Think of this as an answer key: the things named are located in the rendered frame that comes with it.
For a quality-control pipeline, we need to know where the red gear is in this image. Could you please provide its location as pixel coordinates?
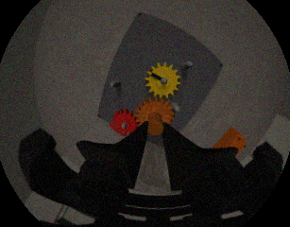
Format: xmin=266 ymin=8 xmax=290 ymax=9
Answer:
xmin=112 ymin=109 xmax=138 ymax=135

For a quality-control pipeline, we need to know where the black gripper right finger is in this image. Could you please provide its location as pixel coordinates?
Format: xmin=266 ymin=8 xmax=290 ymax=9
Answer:
xmin=162 ymin=122 xmax=239 ymax=192

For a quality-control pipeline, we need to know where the yellow gear with black stripe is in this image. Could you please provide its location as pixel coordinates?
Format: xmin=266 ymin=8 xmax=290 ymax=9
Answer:
xmin=145 ymin=61 xmax=181 ymax=98

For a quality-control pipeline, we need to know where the orange gear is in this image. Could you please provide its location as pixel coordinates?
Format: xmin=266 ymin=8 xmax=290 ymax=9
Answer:
xmin=134 ymin=96 xmax=175 ymax=136

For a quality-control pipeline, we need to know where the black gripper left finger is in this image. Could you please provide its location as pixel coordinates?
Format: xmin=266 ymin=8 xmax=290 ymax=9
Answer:
xmin=77 ymin=121 xmax=148 ymax=189

